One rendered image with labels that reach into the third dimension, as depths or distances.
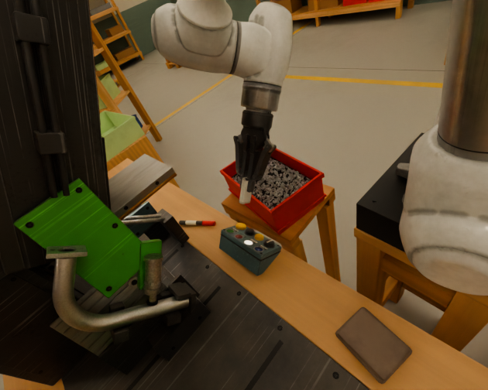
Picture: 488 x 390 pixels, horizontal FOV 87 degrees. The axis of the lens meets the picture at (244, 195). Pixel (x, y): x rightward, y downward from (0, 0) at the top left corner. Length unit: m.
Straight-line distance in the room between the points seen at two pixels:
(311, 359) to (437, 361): 0.20
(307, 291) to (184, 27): 0.58
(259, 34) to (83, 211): 0.47
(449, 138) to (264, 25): 0.40
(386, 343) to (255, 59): 0.58
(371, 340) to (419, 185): 0.29
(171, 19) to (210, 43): 0.08
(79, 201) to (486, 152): 0.57
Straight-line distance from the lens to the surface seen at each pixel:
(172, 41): 0.57
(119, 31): 9.51
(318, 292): 0.62
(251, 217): 0.91
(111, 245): 0.55
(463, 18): 0.33
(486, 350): 1.62
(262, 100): 0.60
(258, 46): 0.60
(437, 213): 0.40
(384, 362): 0.55
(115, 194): 0.72
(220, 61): 0.59
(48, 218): 0.53
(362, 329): 0.56
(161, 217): 0.76
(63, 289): 0.53
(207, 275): 0.71
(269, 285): 0.64
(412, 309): 1.60
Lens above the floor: 1.46
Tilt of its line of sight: 42 degrees down
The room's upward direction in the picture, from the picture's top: 23 degrees counter-clockwise
